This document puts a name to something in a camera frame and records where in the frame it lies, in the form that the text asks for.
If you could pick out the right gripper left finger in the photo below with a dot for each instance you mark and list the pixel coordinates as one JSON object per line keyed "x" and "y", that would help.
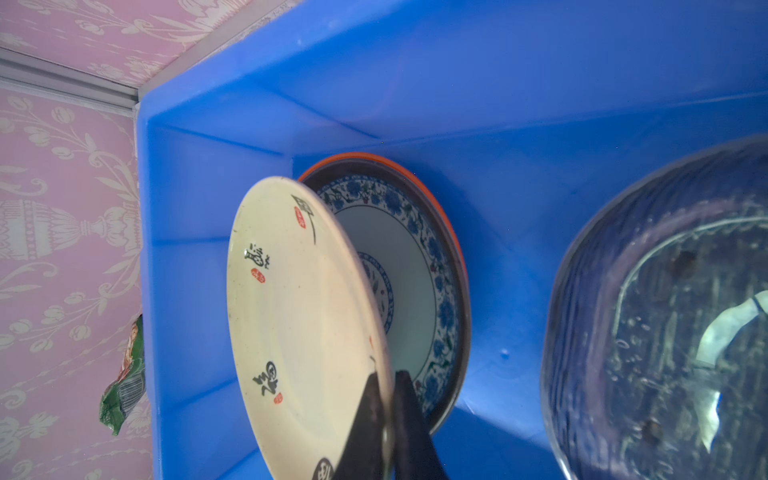
{"x": 362, "y": 457}

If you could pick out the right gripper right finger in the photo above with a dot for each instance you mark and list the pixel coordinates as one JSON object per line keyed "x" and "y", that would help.
{"x": 415, "y": 457}

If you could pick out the cream plate with black patch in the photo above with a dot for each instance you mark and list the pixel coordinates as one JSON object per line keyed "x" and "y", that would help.
{"x": 306, "y": 334}

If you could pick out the teal blue patterned plate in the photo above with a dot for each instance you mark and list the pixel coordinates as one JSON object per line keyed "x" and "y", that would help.
{"x": 413, "y": 261}

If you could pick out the clear glass plate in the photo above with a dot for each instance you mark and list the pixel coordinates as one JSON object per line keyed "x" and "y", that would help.
{"x": 655, "y": 357}

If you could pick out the orange round plate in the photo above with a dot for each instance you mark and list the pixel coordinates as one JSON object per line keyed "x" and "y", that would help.
{"x": 432, "y": 192}

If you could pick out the blue plastic bin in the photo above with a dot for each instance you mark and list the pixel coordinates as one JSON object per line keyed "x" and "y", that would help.
{"x": 523, "y": 118}

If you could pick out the green red snack packet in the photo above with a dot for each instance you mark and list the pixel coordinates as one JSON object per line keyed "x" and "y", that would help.
{"x": 121, "y": 396}

